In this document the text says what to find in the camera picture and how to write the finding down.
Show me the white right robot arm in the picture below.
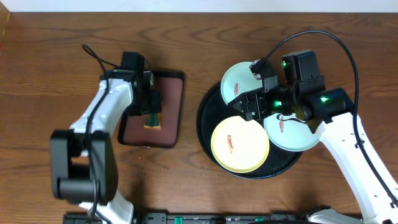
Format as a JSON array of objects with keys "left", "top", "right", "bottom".
[{"left": 228, "top": 50, "right": 397, "bottom": 223}]

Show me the light green plate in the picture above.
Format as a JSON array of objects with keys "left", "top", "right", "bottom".
[
  {"left": 220, "top": 62, "right": 262, "bottom": 104},
  {"left": 263, "top": 113, "right": 319, "bottom": 152}
]

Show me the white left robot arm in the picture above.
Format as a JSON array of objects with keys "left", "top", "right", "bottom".
[{"left": 50, "top": 69, "right": 161, "bottom": 223}]

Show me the yellow plate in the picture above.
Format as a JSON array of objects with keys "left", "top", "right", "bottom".
[{"left": 210, "top": 116, "right": 270, "bottom": 174}]

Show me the orange green scrub sponge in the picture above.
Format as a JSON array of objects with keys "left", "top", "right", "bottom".
[{"left": 144, "top": 113, "right": 161, "bottom": 129}]

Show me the black rectangular tray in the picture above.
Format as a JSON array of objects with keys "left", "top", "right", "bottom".
[{"left": 118, "top": 70, "right": 185, "bottom": 148}]

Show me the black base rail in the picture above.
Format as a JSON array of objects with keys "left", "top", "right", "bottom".
[{"left": 63, "top": 212, "right": 312, "bottom": 224}]

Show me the black round tray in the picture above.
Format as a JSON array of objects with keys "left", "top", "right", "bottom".
[{"left": 196, "top": 82, "right": 302, "bottom": 179}]

